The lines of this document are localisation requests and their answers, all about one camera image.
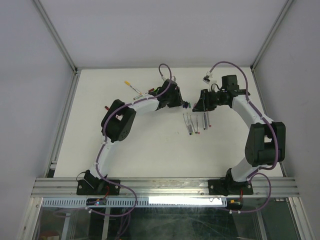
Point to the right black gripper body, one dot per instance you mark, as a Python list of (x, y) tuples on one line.
[(214, 99)]

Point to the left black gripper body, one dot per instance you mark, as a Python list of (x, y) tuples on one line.
[(174, 99)]

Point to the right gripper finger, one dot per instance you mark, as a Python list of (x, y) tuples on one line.
[(202, 97), (199, 108)]

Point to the grey purple pen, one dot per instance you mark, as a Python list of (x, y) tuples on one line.
[(205, 123)]

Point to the pink capped marker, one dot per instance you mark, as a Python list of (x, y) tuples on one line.
[(208, 120)]

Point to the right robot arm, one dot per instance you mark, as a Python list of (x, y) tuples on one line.
[(265, 145)]

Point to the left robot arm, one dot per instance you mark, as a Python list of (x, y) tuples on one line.
[(116, 126)]

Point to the yellow capped marker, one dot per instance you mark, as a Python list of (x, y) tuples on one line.
[(132, 87)]

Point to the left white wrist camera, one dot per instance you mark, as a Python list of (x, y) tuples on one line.
[(171, 79)]

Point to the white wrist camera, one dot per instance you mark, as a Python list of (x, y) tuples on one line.
[(211, 83), (171, 79)]

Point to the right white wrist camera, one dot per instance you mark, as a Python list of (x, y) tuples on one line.
[(211, 83)]

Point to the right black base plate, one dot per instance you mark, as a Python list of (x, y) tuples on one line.
[(226, 188)]

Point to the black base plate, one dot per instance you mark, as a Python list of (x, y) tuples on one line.
[(97, 188), (226, 188)]

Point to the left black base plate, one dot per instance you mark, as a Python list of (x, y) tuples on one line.
[(97, 188)]

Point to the aluminium front rail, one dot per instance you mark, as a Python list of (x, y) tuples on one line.
[(275, 187)]

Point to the slotted grey cable duct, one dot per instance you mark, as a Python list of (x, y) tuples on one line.
[(130, 202)]

